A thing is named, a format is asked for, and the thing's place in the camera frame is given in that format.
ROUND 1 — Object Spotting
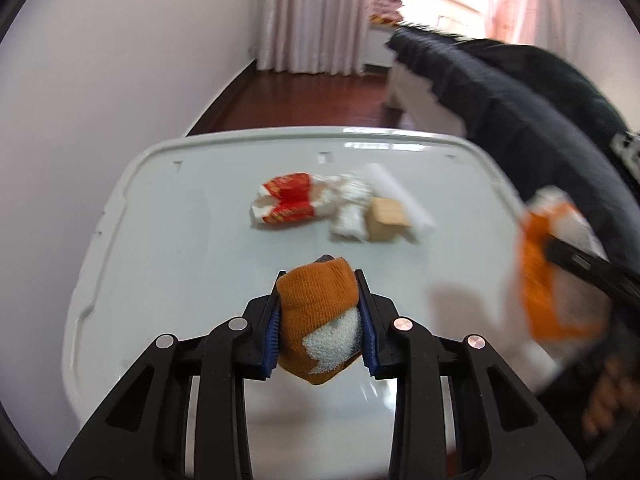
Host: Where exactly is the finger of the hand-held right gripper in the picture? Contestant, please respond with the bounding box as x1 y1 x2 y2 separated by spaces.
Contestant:
542 232 640 313

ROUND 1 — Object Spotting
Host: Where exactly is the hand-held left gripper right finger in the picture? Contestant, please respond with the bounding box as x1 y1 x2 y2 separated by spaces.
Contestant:
355 269 586 480

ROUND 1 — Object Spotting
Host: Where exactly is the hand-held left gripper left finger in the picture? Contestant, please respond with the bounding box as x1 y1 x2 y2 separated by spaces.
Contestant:
57 269 287 480

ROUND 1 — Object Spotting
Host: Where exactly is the orange white bread packet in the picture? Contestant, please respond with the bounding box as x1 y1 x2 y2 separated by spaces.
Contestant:
517 186 615 345

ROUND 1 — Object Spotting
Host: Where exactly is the orange white sock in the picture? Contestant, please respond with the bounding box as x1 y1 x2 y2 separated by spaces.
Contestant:
276 256 362 386

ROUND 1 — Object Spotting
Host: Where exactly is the person's right hand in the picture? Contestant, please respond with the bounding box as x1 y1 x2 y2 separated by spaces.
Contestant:
582 355 632 436

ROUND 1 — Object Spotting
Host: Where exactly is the white plastic table top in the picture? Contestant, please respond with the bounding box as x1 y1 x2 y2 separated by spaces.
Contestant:
65 127 568 480

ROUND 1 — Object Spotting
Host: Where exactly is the black white lettered pillow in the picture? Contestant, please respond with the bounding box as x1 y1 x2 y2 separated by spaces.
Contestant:
609 130 640 187

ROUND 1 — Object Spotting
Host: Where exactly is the small brown cardboard box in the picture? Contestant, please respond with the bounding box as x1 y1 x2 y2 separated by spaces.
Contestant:
367 197 410 244

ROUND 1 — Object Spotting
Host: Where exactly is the red white wrapper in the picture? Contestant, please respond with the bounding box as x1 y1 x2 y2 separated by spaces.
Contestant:
250 172 322 230

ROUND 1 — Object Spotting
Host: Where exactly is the person in dark sleeve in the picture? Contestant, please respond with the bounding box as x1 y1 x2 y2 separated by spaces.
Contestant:
385 22 640 291

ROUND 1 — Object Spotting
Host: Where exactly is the pink sheer curtain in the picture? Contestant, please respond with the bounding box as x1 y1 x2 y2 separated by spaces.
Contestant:
480 0 562 50

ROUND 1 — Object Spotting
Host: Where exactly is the pink dotted curtain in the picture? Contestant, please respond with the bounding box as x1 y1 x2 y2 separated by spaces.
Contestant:
255 0 376 77

